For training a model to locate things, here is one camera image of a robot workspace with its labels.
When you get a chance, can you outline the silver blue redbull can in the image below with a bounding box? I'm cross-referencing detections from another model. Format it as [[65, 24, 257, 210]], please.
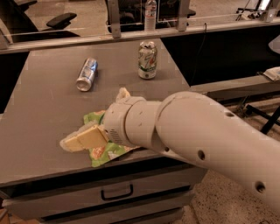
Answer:
[[76, 58, 98, 92]]

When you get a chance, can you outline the grey drawer cabinet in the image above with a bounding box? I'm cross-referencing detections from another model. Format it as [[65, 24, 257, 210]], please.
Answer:
[[0, 41, 205, 224]]

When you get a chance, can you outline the black metal stand base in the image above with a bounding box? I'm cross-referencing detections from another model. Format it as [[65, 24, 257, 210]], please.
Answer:
[[245, 105, 280, 134]]

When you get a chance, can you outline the black drawer handle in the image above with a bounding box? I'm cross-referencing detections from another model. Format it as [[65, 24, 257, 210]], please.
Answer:
[[101, 184, 134, 201]]

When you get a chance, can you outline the clear plastic water bottle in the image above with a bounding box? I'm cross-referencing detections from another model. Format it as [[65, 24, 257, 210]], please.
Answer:
[[144, 0, 157, 32]]

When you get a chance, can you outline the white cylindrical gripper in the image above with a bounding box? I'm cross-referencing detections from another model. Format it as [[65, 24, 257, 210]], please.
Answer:
[[59, 87, 146, 152]]

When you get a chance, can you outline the green rice chips bag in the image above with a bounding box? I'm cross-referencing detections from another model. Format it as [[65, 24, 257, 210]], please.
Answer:
[[83, 110, 135, 167]]

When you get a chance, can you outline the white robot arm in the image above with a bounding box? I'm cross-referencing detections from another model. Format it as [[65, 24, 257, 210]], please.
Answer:
[[60, 88, 280, 213]]

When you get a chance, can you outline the grey metal rail frame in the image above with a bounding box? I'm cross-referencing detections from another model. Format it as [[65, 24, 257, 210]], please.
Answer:
[[0, 0, 280, 55]]

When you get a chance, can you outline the green white 7up can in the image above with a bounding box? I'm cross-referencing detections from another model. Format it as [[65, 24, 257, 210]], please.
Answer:
[[138, 41, 158, 80]]

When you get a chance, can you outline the black office chair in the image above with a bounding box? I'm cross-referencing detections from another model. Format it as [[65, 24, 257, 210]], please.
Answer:
[[0, 0, 78, 43]]

